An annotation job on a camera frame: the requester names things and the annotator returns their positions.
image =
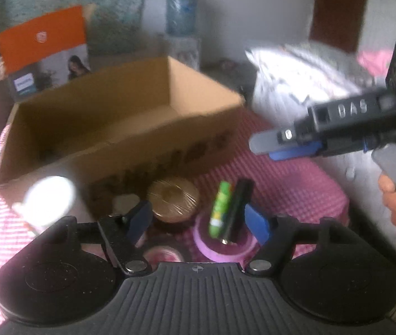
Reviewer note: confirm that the black tube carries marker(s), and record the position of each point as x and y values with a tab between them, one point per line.
238	206

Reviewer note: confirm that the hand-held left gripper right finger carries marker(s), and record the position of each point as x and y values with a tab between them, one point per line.
256	226

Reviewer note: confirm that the small white packet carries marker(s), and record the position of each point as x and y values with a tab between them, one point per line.
125	203

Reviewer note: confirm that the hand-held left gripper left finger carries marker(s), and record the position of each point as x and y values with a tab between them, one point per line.
142	220

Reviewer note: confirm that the green tube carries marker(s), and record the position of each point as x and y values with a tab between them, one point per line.
219	209

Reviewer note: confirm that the white cylindrical jar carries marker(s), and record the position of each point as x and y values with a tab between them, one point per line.
49	199

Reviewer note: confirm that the brown door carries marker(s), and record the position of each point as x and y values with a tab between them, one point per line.
339	10

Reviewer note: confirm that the white water dispenser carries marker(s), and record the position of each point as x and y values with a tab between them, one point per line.
184	50

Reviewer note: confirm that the brown cardboard box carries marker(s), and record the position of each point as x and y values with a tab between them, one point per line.
121	146

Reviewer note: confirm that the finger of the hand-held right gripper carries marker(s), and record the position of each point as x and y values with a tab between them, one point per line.
271	141

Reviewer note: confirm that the blue water bottle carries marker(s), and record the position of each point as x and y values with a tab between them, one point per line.
181	10

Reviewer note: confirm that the orange and white product box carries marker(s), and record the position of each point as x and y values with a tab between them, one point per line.
40	42

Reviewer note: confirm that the pink checkered tablecloth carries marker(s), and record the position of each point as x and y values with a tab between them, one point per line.
288	188

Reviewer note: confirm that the pink cloth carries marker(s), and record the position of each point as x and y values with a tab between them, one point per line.
374	61

